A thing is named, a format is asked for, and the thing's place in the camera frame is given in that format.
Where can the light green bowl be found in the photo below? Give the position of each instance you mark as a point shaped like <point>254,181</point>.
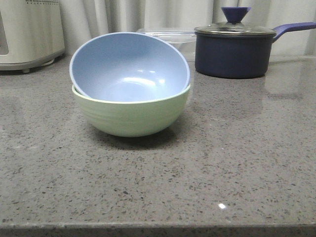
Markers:
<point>132,119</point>

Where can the light blue bowl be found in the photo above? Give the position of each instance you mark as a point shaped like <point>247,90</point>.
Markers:
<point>128,67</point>

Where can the clear plastic storage container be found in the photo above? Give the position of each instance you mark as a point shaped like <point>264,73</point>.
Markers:
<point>184,40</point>

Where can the dark blue saucepan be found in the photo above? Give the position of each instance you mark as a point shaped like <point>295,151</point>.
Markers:
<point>239,56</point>

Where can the grey white curtain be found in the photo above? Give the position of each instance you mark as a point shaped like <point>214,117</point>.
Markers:
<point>86,19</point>

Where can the glass lid with blue knob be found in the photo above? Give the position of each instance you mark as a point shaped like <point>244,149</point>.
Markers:
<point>234,26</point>

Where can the white kitchen appliance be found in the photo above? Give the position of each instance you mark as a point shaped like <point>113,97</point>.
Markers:
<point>31,34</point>

